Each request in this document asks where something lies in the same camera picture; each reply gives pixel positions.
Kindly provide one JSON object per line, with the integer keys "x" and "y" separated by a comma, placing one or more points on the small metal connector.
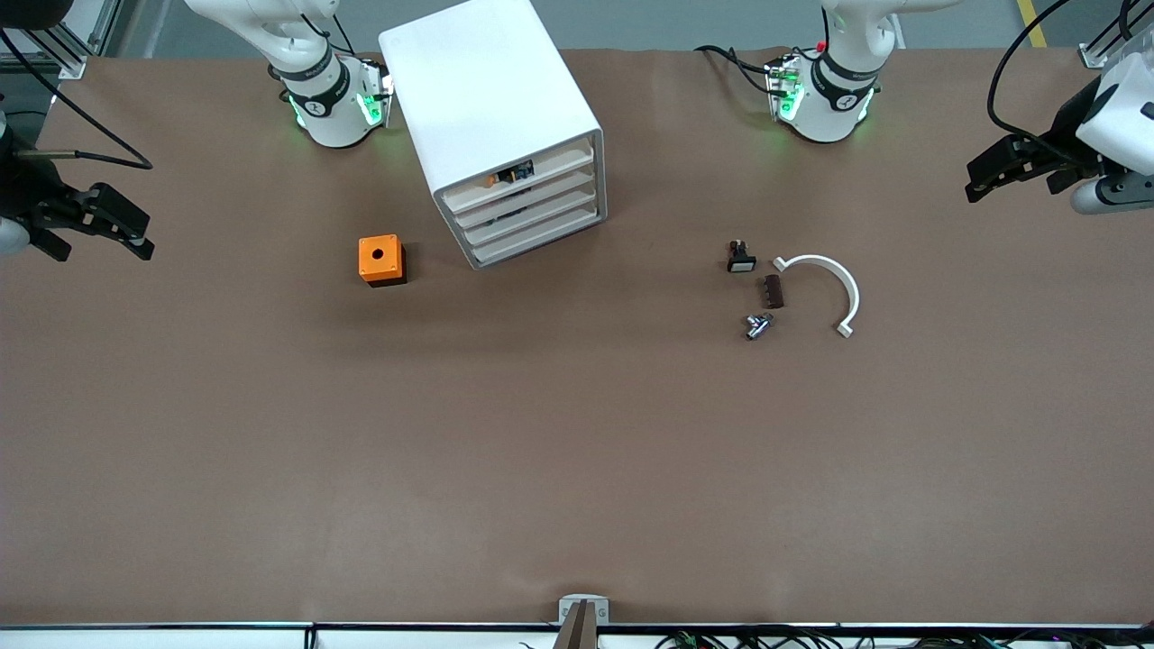
{"x": 757, "y": 325}

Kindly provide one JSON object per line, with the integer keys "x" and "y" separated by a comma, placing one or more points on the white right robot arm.
{"x": 315, "y": 90}

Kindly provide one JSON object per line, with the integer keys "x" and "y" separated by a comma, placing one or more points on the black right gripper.
{"x": 25, "y": 193}

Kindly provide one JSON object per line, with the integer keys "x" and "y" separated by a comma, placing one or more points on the white drawer cabinet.
{"x": 487, "y": 81}

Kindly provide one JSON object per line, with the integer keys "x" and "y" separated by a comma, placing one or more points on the white curved plastic bracket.
{"x": 852, "y": 290}

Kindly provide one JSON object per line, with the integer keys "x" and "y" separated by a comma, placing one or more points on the small black push button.
{"x": 740, "y": 260}

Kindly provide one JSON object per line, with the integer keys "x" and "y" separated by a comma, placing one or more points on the white table edge rail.
{"x": 180, "y": 638}

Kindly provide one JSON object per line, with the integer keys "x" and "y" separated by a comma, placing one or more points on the white drawer with orange button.
{"x": 550, "y": 167}

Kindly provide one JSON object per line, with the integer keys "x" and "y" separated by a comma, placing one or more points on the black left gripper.
{"x": 1066, "y": 125}

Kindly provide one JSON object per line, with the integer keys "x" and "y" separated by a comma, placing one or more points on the aluminium frame profile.
{"x": 1104, "y": 41}
{"x": 68, "y": 50}

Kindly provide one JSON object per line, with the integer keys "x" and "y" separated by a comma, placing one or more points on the white drawer with green button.
{"x": 541, "y": 213}

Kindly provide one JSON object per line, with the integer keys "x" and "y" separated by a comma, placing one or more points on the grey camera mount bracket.
{"x": 583, "y": 615}

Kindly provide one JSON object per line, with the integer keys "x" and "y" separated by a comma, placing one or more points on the brown terminal block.
{"x": 773, "y": 292}

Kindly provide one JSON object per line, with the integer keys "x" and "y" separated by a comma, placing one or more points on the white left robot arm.
{"x": 838, "y": 90}

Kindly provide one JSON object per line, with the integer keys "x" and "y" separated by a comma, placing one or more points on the orange box with black base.
{"x": 379, "y": 256}

